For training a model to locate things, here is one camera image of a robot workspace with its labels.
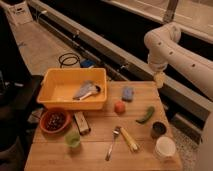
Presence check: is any blue sponge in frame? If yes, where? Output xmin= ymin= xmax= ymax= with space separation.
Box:
xmin=122 ymin=86 xmax=134 ymax=102

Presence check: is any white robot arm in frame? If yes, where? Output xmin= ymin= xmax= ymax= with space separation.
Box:
xmin=144 ymin=22 xmax=213 ymax=171

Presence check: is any yellow plastic tray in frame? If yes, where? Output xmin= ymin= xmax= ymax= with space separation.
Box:
xmin=37 ymin=68 xmax=107 ymax=110

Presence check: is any green pepper toy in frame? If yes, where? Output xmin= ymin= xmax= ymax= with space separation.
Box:
xmin=136 ymin=106 xmax=155 ymax=124

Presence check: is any red tomato toy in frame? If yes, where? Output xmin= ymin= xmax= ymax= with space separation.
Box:
xmin=114 ymin=101 xmax=126 ymax=114

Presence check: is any dark metal can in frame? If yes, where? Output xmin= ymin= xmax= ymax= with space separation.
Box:
xmin=151 ymin=122 xmax=167 ymax=139

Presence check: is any metal fork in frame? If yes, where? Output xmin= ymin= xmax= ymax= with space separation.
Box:
xmin=105 ymin=126 xmax=120 ymax=161

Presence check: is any white paper cup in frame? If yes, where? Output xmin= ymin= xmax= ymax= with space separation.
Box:
xmin=154 ymin=136 xmax=176 ymax=161

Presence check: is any yellow corn toy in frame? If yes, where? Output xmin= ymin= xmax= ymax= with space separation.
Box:
xmin=120 ymin=127 xmax=139 ymax=152

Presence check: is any blue object on floor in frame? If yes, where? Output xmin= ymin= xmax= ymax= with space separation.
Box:
xmin=80 ymin=59 xmax=94 ymax=68

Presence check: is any wooden block with metal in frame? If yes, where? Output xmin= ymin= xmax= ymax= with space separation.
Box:
xmin=74 ymin=112 xmax=91 ymax=135

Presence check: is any green plastic cup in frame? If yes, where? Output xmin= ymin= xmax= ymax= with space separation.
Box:
xmin=65 ymin=131 xmax=80 ymax=148

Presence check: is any orange bowl with beans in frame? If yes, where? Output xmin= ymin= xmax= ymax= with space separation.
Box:
xmin=39 ymin=108 xmax=71 ymax=134

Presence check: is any black chair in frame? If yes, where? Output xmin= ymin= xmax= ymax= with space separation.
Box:
xmin=0 ymin=7 xmax=43 ymax=171

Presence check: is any white box on floor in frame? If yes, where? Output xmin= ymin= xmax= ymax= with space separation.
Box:
xmin=7 ymin=1 xmax=33 ymax=26

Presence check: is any brush with white handle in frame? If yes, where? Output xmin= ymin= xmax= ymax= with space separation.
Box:
xmin=80 ymin=85 xmax=101 ymax=100

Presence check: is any black coiled cable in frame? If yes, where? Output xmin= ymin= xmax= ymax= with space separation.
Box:
xmin=58 ymin=52 xmax=81 ymax=69

